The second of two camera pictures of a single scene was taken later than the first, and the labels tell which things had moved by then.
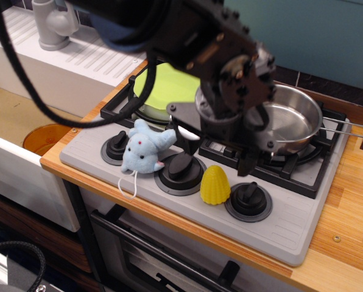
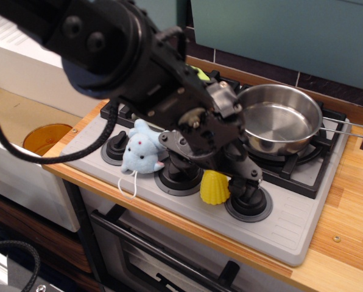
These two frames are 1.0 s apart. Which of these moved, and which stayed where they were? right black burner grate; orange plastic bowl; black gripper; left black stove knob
Moved: black gripper
Stayed: left black stove knob; orange plastic bowl; right black burner grate
